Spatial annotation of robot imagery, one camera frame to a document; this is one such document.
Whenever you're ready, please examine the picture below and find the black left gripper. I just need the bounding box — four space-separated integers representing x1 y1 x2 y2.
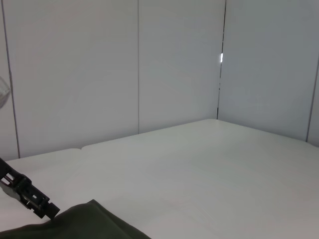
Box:
0 156 61 220

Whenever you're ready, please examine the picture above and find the dark green shirt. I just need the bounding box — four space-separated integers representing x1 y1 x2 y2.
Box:
0 199 152 239

